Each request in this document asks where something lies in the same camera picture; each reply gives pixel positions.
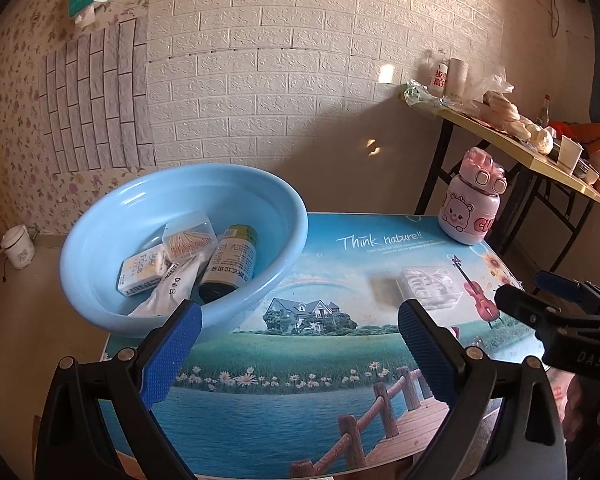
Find person's right hand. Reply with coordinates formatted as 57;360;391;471
547;366;588;438

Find green snack packet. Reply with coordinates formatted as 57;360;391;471
402;81;444;109

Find clear toothpick box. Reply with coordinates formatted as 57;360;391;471
162;211;219;263

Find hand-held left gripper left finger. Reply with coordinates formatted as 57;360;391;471
36;299;203;480

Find green labelled can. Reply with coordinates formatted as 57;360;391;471
198;225;259;304

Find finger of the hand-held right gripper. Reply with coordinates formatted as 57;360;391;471
535;270;588;303
495;285;556;331

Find white paper packet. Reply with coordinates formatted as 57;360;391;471
128;254;207;317

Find yellow folding table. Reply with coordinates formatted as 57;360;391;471
399;92;600;273

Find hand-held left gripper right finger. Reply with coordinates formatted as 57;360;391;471
397;299;567;480

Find hanging wall cable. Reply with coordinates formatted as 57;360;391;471
544;0;562;39

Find clear bottle red label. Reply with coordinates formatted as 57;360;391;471
427;49;451;98

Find clear embossed plastic box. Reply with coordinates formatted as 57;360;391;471
399;264;462;312

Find light blue plastic basin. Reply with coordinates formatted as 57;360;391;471
60;164;309;339

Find white yellow small box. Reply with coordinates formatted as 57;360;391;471
118;244;169;297

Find pink bear water bottle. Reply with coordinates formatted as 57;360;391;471
437;146;507;246

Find white rice cooker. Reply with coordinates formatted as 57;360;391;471
0;225;36;271

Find stack of paper cups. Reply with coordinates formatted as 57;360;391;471
447;58;469;96

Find bag of bread buns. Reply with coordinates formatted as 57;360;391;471
481;90;556;155

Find clear plastic bag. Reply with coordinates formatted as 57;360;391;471
472;66;516;106

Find orange cloth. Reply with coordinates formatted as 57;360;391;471
550;120;600;155

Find white square cup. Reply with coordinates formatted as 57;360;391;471
557;135;585;171

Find landscape printed table mat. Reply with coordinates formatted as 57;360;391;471
100;212;526;479

